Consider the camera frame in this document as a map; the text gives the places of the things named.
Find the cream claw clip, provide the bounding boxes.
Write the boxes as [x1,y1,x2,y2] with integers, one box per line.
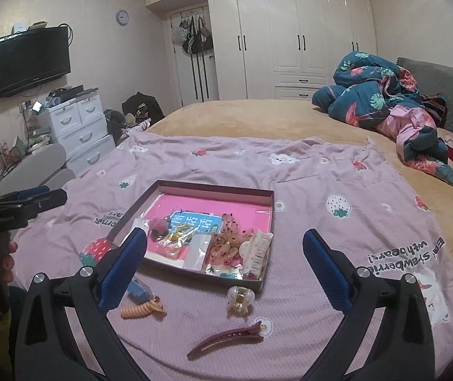
[238,230,275,280]

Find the white drawer cabinet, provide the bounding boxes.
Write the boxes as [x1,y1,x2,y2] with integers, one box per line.
[46,87,116,177]

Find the white wardrobe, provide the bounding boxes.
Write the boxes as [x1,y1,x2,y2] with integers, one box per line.
[145,0,378,102]

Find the beige bed sheet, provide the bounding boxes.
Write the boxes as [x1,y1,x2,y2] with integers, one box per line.
[147,99,453,326]

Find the pink pompom keychain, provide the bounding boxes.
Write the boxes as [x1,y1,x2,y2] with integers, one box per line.
[147,218,169,243]

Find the black bag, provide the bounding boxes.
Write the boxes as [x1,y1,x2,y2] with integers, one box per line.
[121,92,166,125]

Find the pile of clothes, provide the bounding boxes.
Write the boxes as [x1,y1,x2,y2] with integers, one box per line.
[103,109,152,140]

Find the blue accessory packet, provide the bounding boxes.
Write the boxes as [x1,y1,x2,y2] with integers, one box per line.
[125,278,156,300]

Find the dark striped cloth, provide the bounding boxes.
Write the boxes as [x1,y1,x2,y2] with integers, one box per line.
[421,93,448,128]

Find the grey chair backrest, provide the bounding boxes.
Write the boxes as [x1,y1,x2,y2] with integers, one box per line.
[0,143,76,199]

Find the white door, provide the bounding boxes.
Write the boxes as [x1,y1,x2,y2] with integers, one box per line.
[169,6,219,108]

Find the orange spiral hair tie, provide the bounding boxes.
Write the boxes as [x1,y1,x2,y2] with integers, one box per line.
[121,297,164,319]

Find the polka dot hair bow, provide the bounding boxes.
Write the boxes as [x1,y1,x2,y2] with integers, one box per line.
[210,213,253,266]

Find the small clear claw clip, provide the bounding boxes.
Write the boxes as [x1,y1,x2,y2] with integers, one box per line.
[226,285,256,317]

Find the white packet with clip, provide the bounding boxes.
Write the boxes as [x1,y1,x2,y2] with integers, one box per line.
[183,233,213,272]

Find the hanging black bags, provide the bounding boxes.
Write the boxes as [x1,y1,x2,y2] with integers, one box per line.
[173,16,214,56]

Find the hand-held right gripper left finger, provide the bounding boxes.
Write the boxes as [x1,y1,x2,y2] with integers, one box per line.
[14,228,150,381]

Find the bagged yellow hair ties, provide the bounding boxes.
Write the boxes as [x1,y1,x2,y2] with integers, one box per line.
[163,222,199,244]

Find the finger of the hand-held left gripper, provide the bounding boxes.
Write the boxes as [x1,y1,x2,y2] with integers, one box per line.
[0,186,51,207]
[24,189,69,219]

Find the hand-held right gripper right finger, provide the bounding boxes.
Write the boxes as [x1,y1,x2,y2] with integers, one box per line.
[302,228,435,381]

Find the clear packet with amber clip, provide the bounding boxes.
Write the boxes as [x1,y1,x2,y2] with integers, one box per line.
[159,242,189,263]

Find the maroon hair clip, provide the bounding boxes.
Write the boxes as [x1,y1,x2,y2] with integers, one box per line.
[187,321,265,360]

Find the black television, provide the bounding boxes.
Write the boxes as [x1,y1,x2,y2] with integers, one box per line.
[0,26,72,100]

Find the teal floral duvet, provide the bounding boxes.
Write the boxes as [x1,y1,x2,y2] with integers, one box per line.
[312,51,453,189]

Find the pink strawberry print blanket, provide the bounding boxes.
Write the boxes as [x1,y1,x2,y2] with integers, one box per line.
[8,131,453,381]

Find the shallow cardboard box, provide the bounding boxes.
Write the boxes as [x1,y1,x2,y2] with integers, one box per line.
[108,180,275,292]

